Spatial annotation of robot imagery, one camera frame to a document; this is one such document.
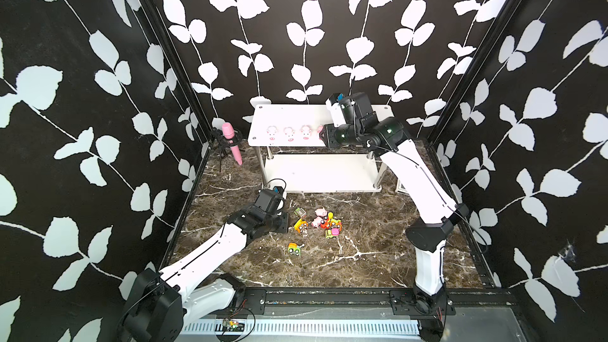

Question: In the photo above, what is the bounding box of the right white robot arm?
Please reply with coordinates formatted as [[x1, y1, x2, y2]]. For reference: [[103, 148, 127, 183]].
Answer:
[[320, 117, 462, 296]]

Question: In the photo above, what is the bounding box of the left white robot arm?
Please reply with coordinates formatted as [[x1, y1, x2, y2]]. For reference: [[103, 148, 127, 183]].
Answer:
[[115, 186, 288, 341]]

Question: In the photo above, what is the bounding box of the yellow orange dump truck toy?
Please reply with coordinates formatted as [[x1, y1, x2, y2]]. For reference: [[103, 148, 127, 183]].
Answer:
[[294, 218, 309, 235]]

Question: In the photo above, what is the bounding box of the green cement mixer truck toy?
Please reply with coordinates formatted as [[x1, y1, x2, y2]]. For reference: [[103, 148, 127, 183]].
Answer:
[[288, 242, 301, 257]]

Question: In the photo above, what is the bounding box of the red toy car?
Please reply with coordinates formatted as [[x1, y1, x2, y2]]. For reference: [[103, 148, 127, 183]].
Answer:
[[321, 217, 333, 230]]

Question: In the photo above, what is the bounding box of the green pink toy car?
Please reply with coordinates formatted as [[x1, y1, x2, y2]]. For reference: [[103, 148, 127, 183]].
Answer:
[[326, 228, 340, 239]]

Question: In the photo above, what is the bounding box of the orange green dump truck toy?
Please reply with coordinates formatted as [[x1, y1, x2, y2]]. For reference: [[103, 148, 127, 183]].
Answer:
[[328, 212, 342, 228]]

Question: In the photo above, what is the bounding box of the white two-tier shelf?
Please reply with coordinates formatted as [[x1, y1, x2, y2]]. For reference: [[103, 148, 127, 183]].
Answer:
[[247, 104, 404, 194]]

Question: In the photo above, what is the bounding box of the pink microphone on stand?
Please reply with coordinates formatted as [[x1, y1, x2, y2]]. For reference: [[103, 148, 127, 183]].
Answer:
[[212, 122, 243, 166]]

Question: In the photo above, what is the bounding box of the small green circuit board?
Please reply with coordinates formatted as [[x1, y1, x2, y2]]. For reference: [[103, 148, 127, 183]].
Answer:
[[222, 320, 245, 333]]

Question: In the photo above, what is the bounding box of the white perforated vent strip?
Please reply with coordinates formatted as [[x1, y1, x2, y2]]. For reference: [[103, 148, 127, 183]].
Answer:
[[180, 319, 421, 339]]

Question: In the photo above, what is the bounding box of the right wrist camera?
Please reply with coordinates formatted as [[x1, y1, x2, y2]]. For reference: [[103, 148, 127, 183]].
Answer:
[[326, 93, 378, 127]]

